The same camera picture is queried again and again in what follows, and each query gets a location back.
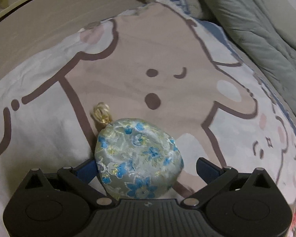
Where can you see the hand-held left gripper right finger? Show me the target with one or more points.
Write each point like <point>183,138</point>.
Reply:
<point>207,171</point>

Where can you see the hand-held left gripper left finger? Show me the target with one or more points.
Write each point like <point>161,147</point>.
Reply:
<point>86,172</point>

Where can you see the blue floral fabric pouch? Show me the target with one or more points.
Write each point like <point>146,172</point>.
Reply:
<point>138,158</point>

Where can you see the cartoon printed blanket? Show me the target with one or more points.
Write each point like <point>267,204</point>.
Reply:
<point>143,54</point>

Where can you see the grey duvet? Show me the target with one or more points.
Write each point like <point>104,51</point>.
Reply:
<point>266,24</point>

